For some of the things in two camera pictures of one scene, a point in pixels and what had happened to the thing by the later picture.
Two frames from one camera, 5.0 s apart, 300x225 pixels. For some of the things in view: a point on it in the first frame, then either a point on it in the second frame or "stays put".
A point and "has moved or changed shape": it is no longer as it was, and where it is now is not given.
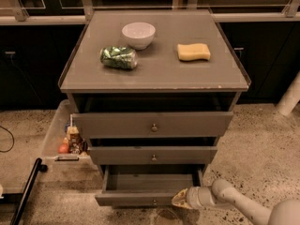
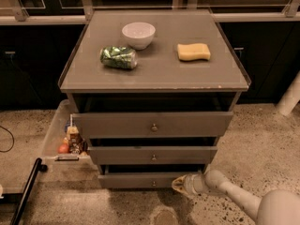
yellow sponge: (194, 52) stays put
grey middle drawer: (153, 156) stays put
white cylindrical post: (291, 97) stays put
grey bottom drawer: (145, 186) has moved or changed shape
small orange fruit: (63, 148) stays put
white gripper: (194, 197) -> (193, 185)
